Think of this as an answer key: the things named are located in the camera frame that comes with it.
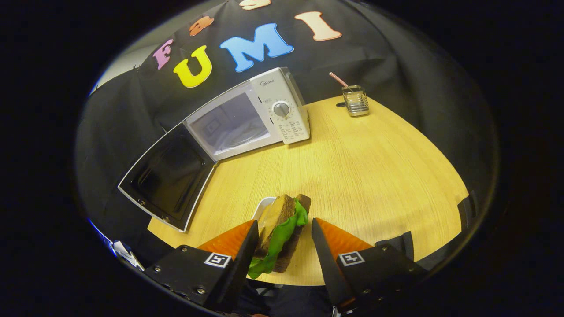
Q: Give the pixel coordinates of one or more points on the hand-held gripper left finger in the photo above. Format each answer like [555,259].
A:
[240,273]

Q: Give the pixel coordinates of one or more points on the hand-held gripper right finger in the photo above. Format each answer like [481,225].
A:
[328,264]

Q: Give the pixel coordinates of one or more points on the black backdrop cloth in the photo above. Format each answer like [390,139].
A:
[396,57]

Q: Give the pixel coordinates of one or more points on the small white plate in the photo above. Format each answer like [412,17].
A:
[262,207]

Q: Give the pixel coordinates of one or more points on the sandwich with green lettuce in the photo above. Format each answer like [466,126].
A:
[282,229]

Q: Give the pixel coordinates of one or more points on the pink striped straw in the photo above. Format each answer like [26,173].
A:
[338,79]

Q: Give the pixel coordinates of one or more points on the white microwave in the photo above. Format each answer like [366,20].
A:
[286,127]

